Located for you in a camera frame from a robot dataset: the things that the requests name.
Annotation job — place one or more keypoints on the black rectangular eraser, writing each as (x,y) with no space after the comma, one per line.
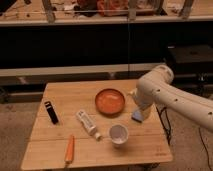
(51,112)

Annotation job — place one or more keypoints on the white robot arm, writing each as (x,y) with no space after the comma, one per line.
(155,87)

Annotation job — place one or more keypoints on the orange bowl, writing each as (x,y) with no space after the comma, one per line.
(109,101)

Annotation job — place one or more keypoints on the blue sponge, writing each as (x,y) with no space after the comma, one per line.
(137,117)

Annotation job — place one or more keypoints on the white tube bottle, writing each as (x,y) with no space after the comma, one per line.
(88,124)

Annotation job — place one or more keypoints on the wooden table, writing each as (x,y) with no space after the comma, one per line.
(47,146)

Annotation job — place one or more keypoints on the white cup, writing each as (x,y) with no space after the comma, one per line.
(118,134)

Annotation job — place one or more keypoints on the orange carrot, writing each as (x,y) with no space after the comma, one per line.
(70,150)

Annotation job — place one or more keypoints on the black box on shelf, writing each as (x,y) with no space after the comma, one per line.
(190,59)

